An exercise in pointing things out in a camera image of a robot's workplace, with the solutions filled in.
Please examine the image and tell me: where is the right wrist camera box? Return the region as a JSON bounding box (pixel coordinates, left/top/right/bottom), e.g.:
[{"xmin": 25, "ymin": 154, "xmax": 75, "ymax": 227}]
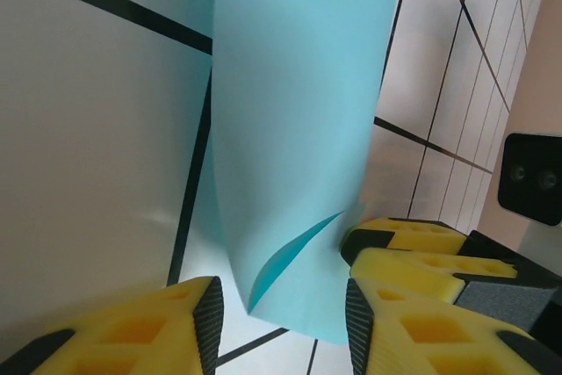
[{"xmin": 496, "ymin": 132, "xmax": 562, "ymax": 229}]

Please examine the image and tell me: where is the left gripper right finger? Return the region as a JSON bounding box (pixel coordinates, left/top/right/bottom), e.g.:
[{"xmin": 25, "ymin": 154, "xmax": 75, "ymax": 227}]
[{"xmin": 344, "ymin": 277, "xmax": 562, "ymax": 375}]

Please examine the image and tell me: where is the light blue cloth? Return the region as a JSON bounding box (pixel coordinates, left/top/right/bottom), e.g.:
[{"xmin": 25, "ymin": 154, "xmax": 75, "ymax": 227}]
[{"xmin": 205, "ymin": 0, "xmax": 406, "ymax": 346}]

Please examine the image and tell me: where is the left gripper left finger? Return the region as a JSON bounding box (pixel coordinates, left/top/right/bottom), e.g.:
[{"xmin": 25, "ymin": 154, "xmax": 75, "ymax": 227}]
[{"xmin": 0, "ymin": 275, "xmax": 226, "ymax": 375}]

